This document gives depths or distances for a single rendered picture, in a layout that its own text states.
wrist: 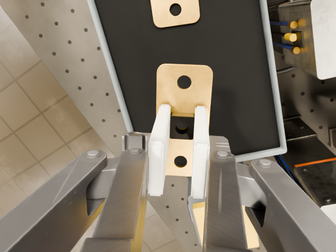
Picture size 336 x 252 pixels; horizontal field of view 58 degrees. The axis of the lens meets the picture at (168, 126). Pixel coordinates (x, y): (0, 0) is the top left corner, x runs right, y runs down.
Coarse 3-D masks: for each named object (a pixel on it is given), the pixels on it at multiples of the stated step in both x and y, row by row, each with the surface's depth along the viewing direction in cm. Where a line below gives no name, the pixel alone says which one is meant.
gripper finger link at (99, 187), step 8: (112, 160) 14; (104, 168) 14; (112, 168) 14; (96, 176) 13; (104, 176) 13; (112, 176) 14; (88, 184) 13; (96, 184) 14; (104, 184) 14; (88, 192) 14; (96, 192) 14; (104, 192) 14
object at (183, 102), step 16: (176, 64) 20; (192, 64) 20; (160, 80) 21; (176, 80) 21; (192, 80) 21; (208, 80) 21; (160, 96) 21; (176, 96) 21; (192, 96) 21; (208, 96) 21; (176, 112) 21; (192, 112) 21; (208, 112) 21; (176, 128) 22; (192, 128) 21; (176, 144) 22; (192, 144) 22
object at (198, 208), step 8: (192, 208) 31; (200, 208) 31; (200, 216) 31; (200, 224) 32; (248, 224) 31; (200, 232) 32; (248, 232) 31; (200, 240) 32; (248, 240) 32; (256, 240) 32
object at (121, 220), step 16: (128, 144) 14; (144, 144) 14; (128, 160) 13; (144, 160) 13; (128, 176) 12; (144, 176) 12; (112, 192) 11; (128, 192) 11; (144, 192) 13; (112, 208) 10; (128, 208) 10; (144, 208) 13; (96, 224) 9; (112, 224) 9; (128, 224) 9; (96, 240) 8; (112, 240) 8; (128, 240) 8
